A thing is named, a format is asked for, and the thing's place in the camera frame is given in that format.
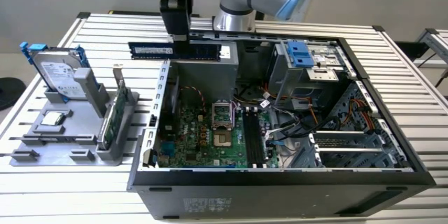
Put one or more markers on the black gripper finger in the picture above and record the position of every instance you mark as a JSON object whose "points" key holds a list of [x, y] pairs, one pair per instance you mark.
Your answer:
{"points": [[176, 22]]}

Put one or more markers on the RAM stick with white label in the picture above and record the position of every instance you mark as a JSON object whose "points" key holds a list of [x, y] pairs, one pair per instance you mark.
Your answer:
{"points": [[151, 50]]}

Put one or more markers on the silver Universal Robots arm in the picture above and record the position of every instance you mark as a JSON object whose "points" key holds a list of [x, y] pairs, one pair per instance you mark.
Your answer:
{"points": [[235, 6]]}

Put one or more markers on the grey power supply unit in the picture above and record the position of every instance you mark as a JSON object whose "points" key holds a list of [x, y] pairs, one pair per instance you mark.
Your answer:
{"points": [[207, 82]]}

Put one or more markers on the black case fan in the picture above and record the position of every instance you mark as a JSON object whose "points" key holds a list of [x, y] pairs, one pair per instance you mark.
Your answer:
{"points": [[171, 103]]}

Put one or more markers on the blue plastic latch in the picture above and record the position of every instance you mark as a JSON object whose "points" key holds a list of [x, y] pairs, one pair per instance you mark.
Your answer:
{"points": [[299, 53]]}

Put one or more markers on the thin locking lever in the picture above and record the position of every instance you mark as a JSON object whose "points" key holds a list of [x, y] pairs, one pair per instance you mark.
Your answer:
{"points": [[232, 116]]}

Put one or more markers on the hard disk in blue carrier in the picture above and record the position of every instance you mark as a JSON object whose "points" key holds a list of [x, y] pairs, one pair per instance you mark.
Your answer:
{"points": [[58, 74]]}

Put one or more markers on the grey metal drive cage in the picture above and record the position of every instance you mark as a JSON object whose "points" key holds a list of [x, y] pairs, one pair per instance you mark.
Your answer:
{"points": [[298, 87]]}

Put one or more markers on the green motherboard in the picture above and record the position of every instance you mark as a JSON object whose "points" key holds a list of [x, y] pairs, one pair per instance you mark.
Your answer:
{"points": [[188, 140]]}

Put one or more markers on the grey parts rack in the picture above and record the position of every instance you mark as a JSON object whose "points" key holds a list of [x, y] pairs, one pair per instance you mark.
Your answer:
{"points": [[84, 119]]}

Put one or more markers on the CPU socket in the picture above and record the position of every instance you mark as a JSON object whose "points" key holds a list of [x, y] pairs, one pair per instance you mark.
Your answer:
{"points": [[222, 138]]}

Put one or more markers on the silver CPU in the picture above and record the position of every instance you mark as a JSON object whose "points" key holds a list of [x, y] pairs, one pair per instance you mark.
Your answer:
{"points": [[52, 118]]}

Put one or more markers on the black round base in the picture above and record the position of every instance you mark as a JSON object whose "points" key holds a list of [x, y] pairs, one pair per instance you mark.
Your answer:
{"points": [[11, 93]]}

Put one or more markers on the grey metal disk bay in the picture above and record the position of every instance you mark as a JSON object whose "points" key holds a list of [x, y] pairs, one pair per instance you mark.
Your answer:
{"points": [[350, 135]]}

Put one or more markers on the black open PC case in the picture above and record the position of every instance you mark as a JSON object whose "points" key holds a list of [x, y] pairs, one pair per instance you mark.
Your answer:
{"points": [[244, 200]]}

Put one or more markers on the graphics card with metal bracket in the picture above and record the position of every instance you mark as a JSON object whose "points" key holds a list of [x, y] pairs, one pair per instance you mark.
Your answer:
{"points": [[112, 127]]}

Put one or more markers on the aluminium frame table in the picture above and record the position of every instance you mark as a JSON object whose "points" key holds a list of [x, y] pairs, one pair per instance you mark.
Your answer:
{"points": [[432, 35]]}

